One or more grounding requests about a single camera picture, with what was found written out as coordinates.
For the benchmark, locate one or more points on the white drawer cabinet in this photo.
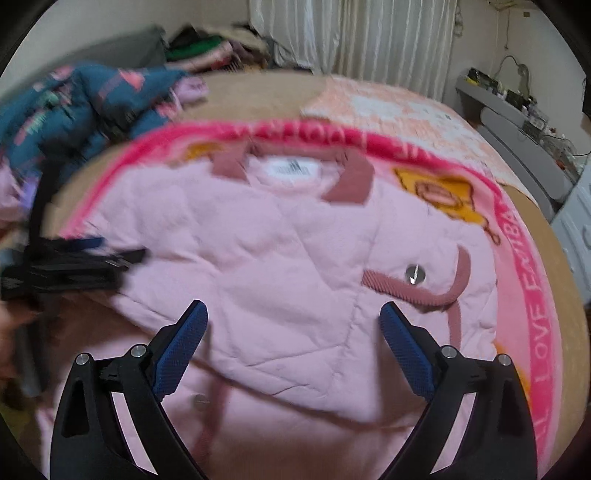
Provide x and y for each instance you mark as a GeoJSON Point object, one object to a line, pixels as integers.
{"type": "Point", "coordinates": [575, 217]}

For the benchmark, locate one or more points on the peach floral sheet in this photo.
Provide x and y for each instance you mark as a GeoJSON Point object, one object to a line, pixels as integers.
{"type": "Point", "coordinates": [392, 106]}

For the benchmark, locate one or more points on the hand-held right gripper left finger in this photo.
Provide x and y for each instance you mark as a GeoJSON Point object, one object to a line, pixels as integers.
{"type": "Point", "coordinates": [180, 348]}

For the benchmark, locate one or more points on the pink quilted jacket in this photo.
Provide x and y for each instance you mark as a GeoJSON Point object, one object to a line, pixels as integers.
{"type": "Point", "coordinates": [286, 258]}

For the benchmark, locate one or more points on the bed with tan sheet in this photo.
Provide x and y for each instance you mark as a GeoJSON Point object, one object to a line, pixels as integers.
{"type": "Point", "coordinates": [249, 97]}

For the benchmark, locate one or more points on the pink quilt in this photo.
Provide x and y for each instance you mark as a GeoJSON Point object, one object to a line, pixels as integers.
{"type": "Point", "coordinates": [11, 194]}

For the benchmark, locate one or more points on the blue floral duvet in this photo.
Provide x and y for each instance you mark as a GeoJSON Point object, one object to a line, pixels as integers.
{"type": "Point", "coordinates": [92, 106]}

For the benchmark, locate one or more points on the white pleated curtain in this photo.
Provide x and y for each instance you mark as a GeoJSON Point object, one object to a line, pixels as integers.
{"type": "Point", "coordinates": [369, 41]}

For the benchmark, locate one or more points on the grey desk with clutter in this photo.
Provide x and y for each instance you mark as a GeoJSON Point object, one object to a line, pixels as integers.
{"type": "Point", "coordinates": [508, 124]}

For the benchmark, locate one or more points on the pile of mixed clothes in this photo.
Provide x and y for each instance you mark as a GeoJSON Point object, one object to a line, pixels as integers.
{"type": "Point", "coordinates": [203, 46]}

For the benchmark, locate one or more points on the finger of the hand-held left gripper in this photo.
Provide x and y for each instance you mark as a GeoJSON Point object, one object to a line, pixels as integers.
{"type": "Point", "coordinates": [127, 258]}
{"type": "Point", "coordinates": [85, 244]}

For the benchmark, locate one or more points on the clutter of small devices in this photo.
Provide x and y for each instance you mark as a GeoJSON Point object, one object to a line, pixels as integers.
{"type": "Point", "coordinates": [531, 106]}

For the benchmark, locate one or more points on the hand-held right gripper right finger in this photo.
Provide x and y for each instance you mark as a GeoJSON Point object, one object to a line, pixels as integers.
{"type": "Point", "coordinates": [408, 350]}

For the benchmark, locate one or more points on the person's left hand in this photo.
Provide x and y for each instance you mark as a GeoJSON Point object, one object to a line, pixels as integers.
{"type": "Point", "coordinates": [9, 341]}

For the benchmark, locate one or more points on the white gooseneck lamp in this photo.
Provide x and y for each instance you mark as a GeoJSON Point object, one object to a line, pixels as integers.
{"type": "Point", "coordinates": [521, 69]}

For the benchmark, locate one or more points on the pink printed fleece blanket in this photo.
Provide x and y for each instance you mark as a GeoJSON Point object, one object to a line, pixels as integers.
{"type": "Point", "coordinates": [521, 258]}

